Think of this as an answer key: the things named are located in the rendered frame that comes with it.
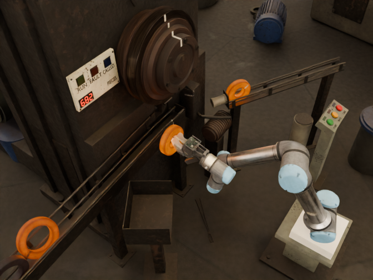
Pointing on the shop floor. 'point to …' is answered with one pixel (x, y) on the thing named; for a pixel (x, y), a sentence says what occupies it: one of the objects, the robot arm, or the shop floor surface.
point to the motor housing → (216, 134)
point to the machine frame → (25, 78)
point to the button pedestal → (324, 143)
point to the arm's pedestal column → (298, 261)
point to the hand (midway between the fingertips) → (171, 137)
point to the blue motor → (270, 22)
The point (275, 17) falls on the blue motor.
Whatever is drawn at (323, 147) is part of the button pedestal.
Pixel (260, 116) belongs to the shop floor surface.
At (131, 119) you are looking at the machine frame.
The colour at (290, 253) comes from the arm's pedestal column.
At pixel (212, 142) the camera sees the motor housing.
